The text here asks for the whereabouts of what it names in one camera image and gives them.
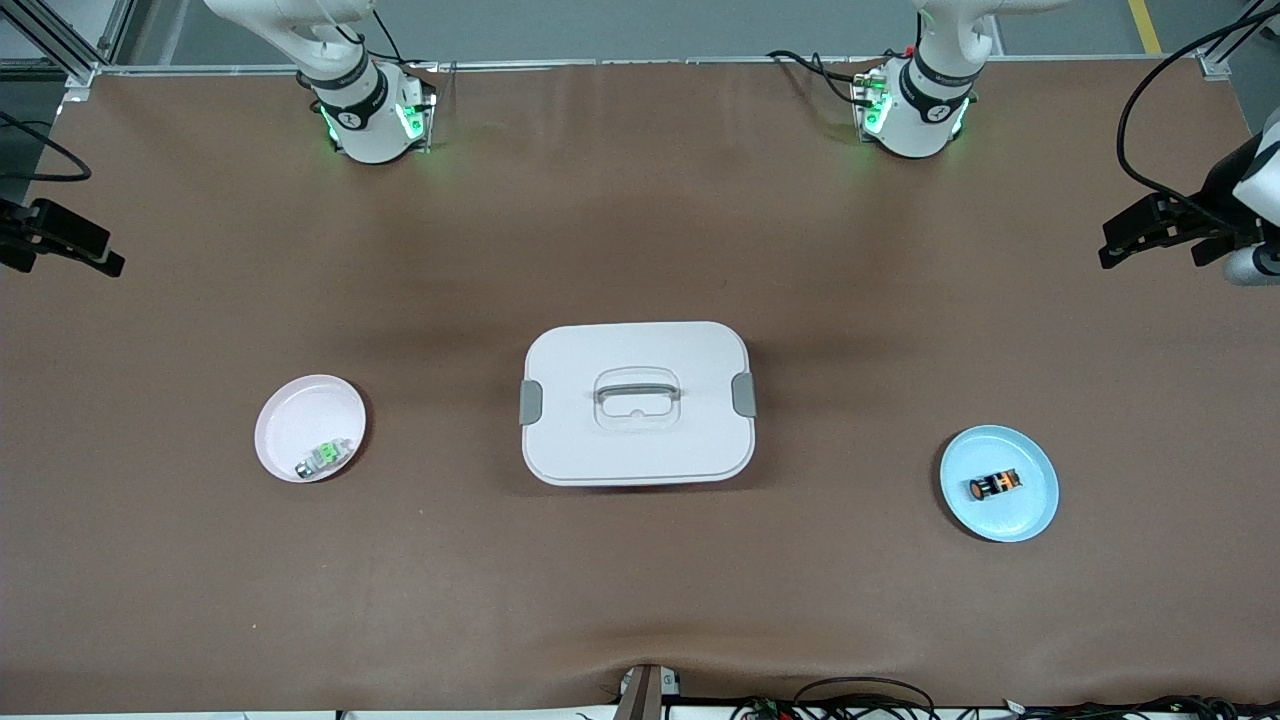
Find light blue round plate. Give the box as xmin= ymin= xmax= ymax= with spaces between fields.
xmin=939 ymin=424 xmax=1060 ymax=544

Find black looped cable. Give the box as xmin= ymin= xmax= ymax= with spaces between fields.
xmin=793 ymin=677 xmax=938 ymax=720

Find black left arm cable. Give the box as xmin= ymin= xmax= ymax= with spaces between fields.
xmin=1115 ymin=5 xmax=1280 ymax=216

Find pink round plate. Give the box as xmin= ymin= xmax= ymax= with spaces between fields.
xmin=254 ymin=374 xmax=368 ymax=484

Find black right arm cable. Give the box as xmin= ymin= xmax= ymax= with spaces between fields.
xmin=0 ymin=108 xmax=94 ymax=184

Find black arm base cable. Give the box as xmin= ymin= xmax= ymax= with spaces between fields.
xmin=767 ymin=48 xmax=871 ymax=106
xmin=340 ymin=8 xmax=441 ymax=76

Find brown post with metal bracket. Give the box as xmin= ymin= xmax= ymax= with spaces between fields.
xmin=615 ymin=663 xmax=683 ymax=720

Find white lidded storage box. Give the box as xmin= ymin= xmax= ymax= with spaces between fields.
xmin=519 ymin=320 xmax=758 ymax=488

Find aluminium frame post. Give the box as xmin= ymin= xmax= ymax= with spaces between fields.
xmin=0 ymin=0 xmax=136 ymax=91
xmin=1195 ymin=0 xmax=1280 ymax=81

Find metal table edge rail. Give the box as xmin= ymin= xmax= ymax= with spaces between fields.
xmin=95 ymin=55 xmax=1201 ymax=77

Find green push button switch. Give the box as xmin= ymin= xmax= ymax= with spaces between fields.
xmin=295 ymin=438 xmax=353 ymax=479

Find orange push button switch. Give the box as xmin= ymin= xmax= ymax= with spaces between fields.
xmin=966 ymin=466 xmax=1026 ymax=503

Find tangled cable bundle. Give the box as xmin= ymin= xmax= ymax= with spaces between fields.
xmin=730 ymin=695 xmax=1280 ymax=720

